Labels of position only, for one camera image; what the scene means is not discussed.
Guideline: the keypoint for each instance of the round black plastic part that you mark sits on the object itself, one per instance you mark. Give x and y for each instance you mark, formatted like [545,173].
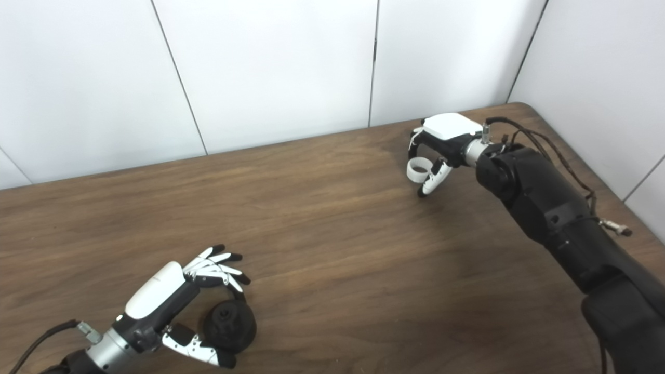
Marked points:
[234,327]

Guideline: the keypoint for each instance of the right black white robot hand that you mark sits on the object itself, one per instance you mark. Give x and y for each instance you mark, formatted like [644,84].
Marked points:
[449,127]

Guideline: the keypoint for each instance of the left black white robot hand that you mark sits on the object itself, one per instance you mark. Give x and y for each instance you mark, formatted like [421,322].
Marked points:
[156,291]

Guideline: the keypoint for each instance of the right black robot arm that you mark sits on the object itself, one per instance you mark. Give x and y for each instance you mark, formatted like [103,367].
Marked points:
[545,208]

